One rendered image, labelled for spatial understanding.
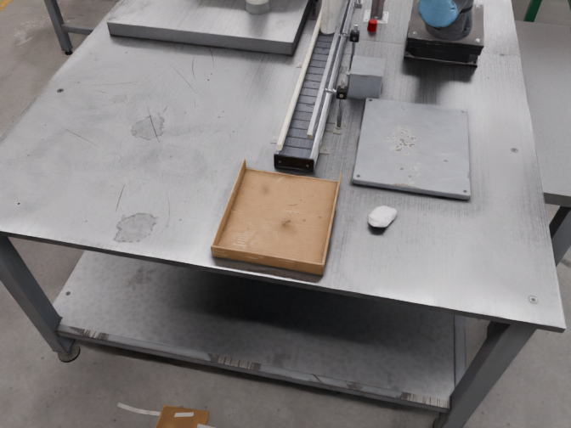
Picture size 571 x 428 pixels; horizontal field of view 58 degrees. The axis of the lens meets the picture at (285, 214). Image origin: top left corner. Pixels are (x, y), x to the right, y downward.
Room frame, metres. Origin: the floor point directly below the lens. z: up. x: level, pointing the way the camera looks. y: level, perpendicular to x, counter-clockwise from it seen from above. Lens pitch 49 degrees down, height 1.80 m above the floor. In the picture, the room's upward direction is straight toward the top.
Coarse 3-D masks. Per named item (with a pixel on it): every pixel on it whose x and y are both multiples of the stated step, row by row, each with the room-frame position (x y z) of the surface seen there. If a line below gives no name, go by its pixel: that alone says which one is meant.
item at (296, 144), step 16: (320, 32) 1.62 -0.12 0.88; (320, 48) 1.52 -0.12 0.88; (336, 48) 1.52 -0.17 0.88; (320, 64) 1.43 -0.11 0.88; (304, 80) 1.34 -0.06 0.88; (320, 80) 1.34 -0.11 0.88; (304, 96) 1.26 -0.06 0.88; (304, 112) 1.18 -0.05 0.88; (320, 112) 1.18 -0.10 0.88; (288, 128) 1.11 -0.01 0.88; (304, 128) 1.11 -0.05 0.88; (288, 144) 1.05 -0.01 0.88; (304, 144) 1.05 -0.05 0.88
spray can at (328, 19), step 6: (324, 0) 1.61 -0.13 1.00; (330, 0) 1.60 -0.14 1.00; (336, 0) 1.62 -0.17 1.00; (324, 6) 1.61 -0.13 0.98; (330, 6) 1.60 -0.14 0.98; (336, 6) 1.62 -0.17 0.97; (324, 12) 1.61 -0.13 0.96; (330, 12) 1.60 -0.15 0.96; (324, 18) 1.61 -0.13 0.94; (330, 18) 1.60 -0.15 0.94; (324, 24) 1.61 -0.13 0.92; (330, 24) 1.60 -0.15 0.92; (324, 30) 1.61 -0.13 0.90; (330, 30) 1.60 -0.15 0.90
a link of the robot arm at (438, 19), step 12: (420, 0) 1.44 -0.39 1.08; (432, 0) 1.41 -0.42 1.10; (444, 0) 1.39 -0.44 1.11; (456, 0) 1.40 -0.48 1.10; (420, 12) 1.44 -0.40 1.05; (432, 12) 1.41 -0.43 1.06; (444, 12) 1.39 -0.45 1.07; (456, 12) 1.39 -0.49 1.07; (432, 24) 1.42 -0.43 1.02; (444, 24) 1.40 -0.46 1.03
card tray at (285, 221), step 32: (256, 192) 0.91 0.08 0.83; (288, 192) 0.91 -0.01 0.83; (320, 192) 0.91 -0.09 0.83; (224, 224) 0.80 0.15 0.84; (256, 224) 0.80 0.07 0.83; (288, 224) 0.80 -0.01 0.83; (320, 224) 0.80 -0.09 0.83; (224, 256) 0.70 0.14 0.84; (256, 256) 0.69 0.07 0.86; (288, 256) 0.71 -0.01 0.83; (320, 256) 0.71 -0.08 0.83
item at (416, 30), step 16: (416, 0) 1.76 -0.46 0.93; (416, 16) 1.66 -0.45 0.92; (480, 16) 1.65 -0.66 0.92; (416, 32) 1.56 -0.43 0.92; (480, 32) 1.56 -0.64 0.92; (416, 48) 1.53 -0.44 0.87; (432, 48) 1.52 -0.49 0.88; (448, 48) 1.51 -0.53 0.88; (464, 48) 1.50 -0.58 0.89; (480, 48) 1.49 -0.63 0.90; (448, 64) 1.51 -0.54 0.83; (464, 64) 1.49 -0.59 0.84
